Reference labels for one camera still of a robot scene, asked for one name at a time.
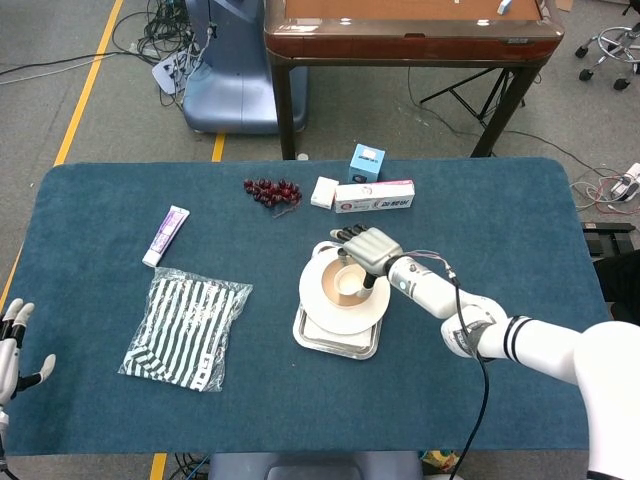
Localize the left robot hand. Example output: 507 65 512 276
0 298 57 409

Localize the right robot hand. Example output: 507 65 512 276
329 224 405 296

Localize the white pink toothpaste box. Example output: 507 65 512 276
333 179 416 215

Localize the beige bowl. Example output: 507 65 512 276
319 258 377 307

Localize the small white soap box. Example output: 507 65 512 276
310 176 339 210

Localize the light blue carton box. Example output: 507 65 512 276
347 143 387 185

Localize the white round plate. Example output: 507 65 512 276
298 243 392 336

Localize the shiny metal tray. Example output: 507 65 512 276
292 240 392 361

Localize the red grape bunch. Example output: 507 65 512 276
243 177 304 220

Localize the blue table cloth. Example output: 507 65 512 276
2 157 624 456

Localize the striped cloth in plastic bag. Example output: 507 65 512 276
118 266 254 393

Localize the purple white toothpaste tube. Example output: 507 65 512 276
141 204 191 268

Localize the brown mahjong table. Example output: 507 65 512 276
263 0 566 160

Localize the blue grey machine base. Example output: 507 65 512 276
182 0 309 135

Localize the blue grey robot body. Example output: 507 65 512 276
207 451 424 480

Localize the black foot pedal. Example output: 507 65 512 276
582 222 637 256

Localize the white power strip with plugs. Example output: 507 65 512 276
608 162 640 204

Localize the white floor power strip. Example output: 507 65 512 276
151 54 189 94

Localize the chrome rolling stool base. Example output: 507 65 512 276
574 22 640 92

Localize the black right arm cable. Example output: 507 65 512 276
444 267 494 480

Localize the floor cable bundle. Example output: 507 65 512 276
112 0 211 107

